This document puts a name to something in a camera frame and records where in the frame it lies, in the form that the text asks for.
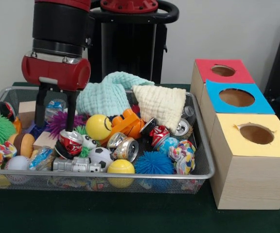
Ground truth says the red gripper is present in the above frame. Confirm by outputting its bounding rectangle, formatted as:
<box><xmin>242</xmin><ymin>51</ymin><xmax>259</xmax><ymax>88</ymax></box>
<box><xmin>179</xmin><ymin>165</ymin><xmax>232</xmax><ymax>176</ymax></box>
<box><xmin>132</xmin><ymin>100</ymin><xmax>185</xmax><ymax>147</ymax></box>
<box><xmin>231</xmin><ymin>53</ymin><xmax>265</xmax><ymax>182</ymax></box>
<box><xmin>22</xmin><ymin>54</ymin><xmax>91</xmax><ymax>133</ymax></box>

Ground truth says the red crushed soda can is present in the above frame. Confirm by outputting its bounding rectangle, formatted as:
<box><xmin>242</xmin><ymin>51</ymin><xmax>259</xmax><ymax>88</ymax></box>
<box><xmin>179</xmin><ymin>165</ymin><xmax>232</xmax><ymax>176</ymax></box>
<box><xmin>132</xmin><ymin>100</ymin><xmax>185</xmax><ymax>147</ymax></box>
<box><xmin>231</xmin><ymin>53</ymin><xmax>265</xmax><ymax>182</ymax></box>
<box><xmin>58</xmin><ymin>129</ymin><xmax>84</xmax><ymax>156</ymax></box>

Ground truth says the mint green waffle cloth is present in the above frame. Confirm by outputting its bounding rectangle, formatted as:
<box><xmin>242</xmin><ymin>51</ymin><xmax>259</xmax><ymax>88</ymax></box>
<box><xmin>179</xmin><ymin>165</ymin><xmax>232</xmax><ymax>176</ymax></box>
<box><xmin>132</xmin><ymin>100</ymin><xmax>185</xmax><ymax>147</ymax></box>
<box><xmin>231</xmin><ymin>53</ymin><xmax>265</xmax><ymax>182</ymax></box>
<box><xmin>77</xmin><ymin>72</ymin><xmax>155</xmax><ymax>117</ymax></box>

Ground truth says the cream yellow waffle cloth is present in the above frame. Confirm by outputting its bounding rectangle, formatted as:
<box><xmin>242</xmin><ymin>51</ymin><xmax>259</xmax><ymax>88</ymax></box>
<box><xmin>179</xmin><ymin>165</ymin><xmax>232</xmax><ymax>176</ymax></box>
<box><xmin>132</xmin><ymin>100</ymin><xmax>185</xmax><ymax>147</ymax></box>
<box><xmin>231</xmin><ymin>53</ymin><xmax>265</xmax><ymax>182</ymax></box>
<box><xmin>131</xmin><ymin>83</ymin><xmax>187</xmax><ymax>133</ymax></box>

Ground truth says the clear mesh bin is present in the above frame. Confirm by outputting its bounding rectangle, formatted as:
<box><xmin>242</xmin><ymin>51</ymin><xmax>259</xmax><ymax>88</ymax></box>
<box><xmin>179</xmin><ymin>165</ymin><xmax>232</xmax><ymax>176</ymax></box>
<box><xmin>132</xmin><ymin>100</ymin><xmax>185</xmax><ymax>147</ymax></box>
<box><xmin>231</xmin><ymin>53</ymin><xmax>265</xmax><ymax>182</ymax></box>
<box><xmin>0</xmin><ymin>86</ymin><xmax>215</xmax><ymax>195</ymax></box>

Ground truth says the wooden box with three holes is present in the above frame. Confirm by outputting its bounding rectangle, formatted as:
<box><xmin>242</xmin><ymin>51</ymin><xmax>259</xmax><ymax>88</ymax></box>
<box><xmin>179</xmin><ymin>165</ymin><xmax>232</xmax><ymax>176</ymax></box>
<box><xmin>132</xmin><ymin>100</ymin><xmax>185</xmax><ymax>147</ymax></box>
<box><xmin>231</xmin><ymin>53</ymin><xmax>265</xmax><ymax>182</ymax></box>
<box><xmin>190</xmin><ymin>59</ymin><xmax>280</xmax><ymax>210</ymax></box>

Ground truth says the purple spiky monster toy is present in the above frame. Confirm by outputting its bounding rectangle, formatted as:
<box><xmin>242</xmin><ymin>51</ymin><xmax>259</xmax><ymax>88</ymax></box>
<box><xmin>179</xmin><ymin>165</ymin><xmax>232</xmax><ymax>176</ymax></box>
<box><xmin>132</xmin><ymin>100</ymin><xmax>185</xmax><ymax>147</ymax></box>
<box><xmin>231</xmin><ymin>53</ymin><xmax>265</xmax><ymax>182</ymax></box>
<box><xmin>45</xmin><ymin>111</ymin><xmax>86</xmax><ymax>140</ymax></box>

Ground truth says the yellow smiley ball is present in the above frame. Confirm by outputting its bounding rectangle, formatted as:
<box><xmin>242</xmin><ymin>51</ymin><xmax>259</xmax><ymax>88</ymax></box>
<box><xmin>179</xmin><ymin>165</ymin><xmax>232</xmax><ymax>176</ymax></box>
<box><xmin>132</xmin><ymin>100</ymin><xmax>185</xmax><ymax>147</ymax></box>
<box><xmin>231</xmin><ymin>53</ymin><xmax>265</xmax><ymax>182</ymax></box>
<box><xmin>85</xmin><ymin>114</ymin><xmax>112</xmax><ymax>141</ymax></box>

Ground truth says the small soccer ball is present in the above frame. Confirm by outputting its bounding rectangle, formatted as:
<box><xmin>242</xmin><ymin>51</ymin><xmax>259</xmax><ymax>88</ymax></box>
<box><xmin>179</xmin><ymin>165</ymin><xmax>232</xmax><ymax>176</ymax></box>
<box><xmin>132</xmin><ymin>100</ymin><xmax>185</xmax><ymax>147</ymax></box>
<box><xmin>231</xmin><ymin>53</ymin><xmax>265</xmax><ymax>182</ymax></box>
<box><xmin>88</xmin><ymin>147</ymin><xmax>114</xmax><ymax>171</ymax></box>

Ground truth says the orange plastic toy block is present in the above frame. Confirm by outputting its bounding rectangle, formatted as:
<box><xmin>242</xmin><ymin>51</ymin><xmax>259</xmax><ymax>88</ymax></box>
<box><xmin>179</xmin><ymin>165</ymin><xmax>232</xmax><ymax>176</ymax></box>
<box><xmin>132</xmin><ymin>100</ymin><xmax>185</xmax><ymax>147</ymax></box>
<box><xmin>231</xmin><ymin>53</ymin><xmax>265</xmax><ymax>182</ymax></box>
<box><xmin>101</xmin><ymin>108</ymin><xmax>145</xmax><ymax>146</ymax></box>

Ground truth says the dark green tablecloth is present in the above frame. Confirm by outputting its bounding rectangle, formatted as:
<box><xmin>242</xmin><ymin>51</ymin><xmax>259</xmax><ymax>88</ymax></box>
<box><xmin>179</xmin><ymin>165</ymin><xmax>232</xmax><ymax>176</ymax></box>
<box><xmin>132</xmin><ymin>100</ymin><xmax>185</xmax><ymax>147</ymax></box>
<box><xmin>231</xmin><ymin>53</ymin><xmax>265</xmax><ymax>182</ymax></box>
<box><xmin>0</xmin><ymin>82</ymin><xmax>280</xmax><ymax>233</ymax></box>

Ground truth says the blue spiky rubber ball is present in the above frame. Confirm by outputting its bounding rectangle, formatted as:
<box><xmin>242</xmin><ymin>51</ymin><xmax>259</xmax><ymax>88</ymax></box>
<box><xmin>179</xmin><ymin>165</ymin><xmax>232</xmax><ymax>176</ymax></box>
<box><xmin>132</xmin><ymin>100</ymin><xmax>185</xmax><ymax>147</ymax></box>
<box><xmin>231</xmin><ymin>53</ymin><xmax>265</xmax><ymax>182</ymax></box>
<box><xmin>134</xmin><ymin>151</ymin><xmax>175</xmax><ymax>175</ymax></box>

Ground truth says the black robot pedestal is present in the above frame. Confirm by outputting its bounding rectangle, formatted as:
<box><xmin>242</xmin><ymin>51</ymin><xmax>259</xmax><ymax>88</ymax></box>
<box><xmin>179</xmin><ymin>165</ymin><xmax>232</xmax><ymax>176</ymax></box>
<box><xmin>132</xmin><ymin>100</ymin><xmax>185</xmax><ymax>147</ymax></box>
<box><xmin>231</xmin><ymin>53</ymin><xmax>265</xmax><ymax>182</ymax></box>
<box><xmin>84</xmin><ymin>0</ymin><xmax>179</xmax><ymax>84</ymax></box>

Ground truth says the colourful rope knot toy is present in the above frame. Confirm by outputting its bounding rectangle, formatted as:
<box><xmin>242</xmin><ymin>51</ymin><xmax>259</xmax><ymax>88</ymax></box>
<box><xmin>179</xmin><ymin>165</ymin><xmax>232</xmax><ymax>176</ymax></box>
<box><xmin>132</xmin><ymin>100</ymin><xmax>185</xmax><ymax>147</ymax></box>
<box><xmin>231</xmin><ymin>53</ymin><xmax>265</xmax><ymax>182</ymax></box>
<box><xmin>168</xmin><ymin>140</ymin><xmax>195</xmax><ymax>175</ymax></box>

